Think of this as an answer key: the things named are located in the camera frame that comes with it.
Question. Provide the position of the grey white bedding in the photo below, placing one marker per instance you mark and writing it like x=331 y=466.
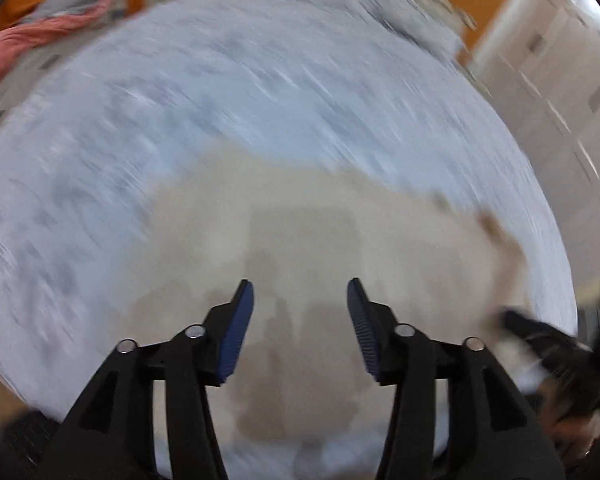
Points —
x=405 y=10

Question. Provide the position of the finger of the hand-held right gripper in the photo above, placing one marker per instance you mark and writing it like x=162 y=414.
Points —
x=527 y=325

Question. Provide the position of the beige small garment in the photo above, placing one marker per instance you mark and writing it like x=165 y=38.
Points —
x=305 y=240

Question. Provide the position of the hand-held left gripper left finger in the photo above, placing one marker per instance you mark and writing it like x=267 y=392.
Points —
x=237 y=325

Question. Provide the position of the pink cloth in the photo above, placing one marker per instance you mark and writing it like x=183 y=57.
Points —
x=30 y=42

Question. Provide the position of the grey cloth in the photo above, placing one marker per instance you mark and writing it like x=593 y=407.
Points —
x=67 y=2

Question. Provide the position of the light blue patterned bedsheet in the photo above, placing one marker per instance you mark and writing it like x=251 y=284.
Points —
x=220 y=100

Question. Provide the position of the dark floor mat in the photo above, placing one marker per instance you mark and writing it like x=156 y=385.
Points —
x=30 y=435

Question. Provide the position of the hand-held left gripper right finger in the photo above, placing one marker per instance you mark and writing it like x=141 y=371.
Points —
x=362 y=325

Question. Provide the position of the white wardrobe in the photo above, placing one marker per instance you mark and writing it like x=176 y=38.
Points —
x=555 y=85

